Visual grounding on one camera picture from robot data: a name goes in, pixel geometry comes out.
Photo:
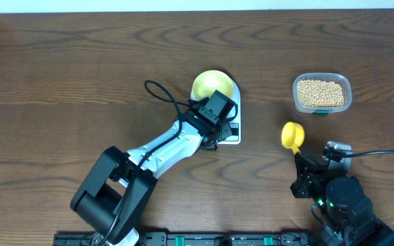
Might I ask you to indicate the soybeans in container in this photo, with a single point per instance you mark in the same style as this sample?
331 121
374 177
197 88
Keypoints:
316 93

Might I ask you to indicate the white digital kitchen scale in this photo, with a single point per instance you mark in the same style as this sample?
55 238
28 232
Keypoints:
233 117

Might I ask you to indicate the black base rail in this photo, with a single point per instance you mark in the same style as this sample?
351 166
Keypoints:
277 239

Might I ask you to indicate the green tape label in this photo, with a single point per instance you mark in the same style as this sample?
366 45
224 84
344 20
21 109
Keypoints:
323 114

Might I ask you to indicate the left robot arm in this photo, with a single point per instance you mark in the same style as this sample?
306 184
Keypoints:
117 189

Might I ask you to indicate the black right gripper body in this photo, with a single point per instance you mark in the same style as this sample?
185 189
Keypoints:
309 185

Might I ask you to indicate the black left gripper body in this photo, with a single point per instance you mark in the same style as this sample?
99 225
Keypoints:
219 132

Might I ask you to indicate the yellow measuring scoop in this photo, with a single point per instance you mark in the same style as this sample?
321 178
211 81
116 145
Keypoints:
292 136

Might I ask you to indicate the yellow plastic bowl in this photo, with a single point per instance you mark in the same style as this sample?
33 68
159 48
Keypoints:
206 83

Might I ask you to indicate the clear plastic container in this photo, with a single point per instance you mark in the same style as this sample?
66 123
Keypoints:
324 76

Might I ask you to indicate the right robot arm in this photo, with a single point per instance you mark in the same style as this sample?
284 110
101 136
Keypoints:
340 204

